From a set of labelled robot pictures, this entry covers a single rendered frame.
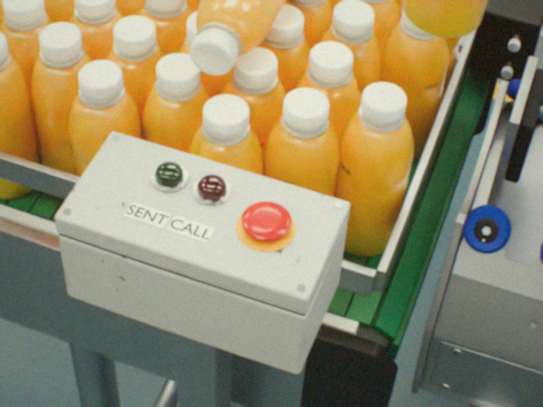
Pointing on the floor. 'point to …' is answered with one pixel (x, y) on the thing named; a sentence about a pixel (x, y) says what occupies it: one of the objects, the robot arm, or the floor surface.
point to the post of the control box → (202, 374)
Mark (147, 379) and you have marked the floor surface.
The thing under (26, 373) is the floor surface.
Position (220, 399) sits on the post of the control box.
